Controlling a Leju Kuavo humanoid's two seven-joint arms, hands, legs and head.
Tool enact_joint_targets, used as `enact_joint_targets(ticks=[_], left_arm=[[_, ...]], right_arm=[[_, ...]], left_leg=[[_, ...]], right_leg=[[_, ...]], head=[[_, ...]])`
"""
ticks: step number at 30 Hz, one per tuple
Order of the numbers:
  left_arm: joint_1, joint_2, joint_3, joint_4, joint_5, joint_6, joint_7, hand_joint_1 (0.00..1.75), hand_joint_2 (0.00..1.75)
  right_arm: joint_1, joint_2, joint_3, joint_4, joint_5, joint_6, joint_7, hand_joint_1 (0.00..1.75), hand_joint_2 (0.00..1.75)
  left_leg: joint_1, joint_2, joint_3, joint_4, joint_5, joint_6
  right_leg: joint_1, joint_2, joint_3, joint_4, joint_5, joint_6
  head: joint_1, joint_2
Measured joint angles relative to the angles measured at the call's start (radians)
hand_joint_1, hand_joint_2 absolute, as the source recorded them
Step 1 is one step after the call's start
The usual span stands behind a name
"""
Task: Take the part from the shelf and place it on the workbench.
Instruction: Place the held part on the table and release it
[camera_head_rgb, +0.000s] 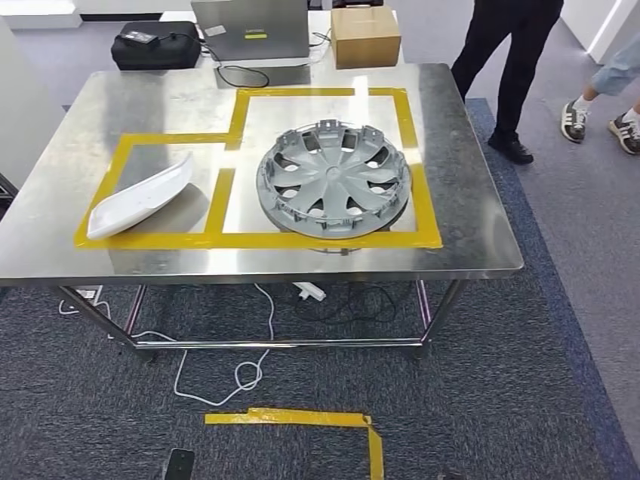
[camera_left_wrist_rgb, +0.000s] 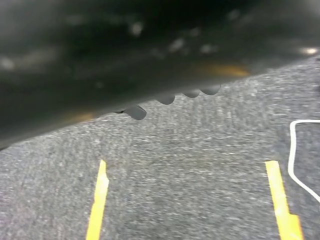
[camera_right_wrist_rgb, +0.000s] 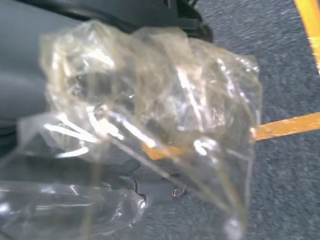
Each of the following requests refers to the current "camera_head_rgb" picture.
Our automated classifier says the yellow floor tape strip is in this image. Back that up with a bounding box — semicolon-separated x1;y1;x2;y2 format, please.
205;408;385;480

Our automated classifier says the white power strip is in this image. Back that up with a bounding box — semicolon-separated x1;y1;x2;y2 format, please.
292;282;327;303

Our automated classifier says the white floor cable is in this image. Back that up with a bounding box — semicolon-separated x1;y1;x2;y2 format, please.
58;283;276;407

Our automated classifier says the standing person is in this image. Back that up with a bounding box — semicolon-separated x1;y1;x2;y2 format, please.
451;0;565;166
561;33;640;157

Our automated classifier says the white curved plastic part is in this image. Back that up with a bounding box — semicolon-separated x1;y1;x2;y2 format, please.
86;152;194;241

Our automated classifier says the brown cardboard box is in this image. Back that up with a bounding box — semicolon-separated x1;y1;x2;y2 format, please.
330;5;402;71

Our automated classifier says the large yellow tape square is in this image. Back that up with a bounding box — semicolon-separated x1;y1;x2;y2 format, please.
220;87;444;251

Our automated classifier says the small yellow tape square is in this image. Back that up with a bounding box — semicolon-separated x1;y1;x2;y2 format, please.
73;132;236;251

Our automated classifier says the grey plastic wheel hubcap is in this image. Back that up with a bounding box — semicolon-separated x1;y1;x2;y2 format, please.
256;119;414;241

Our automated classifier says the black laptop cable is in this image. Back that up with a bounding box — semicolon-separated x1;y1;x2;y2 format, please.
165;33;272;90

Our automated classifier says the grey laptop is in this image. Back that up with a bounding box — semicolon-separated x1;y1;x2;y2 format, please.
190;0;311;62

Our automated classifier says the white cabinet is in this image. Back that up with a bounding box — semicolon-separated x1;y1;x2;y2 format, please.
0;16;66;190

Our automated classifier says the black floor cable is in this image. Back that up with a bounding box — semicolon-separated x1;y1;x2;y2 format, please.
294;283;401;327

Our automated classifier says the small flat rectangular plate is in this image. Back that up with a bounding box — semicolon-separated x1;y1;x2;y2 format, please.
164;448;196;480

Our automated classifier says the steel workbench table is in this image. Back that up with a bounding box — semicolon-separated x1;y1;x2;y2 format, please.
0;62;525;364

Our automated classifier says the black carry bag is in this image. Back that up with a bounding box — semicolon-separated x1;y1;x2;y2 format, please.
110;21;202;72

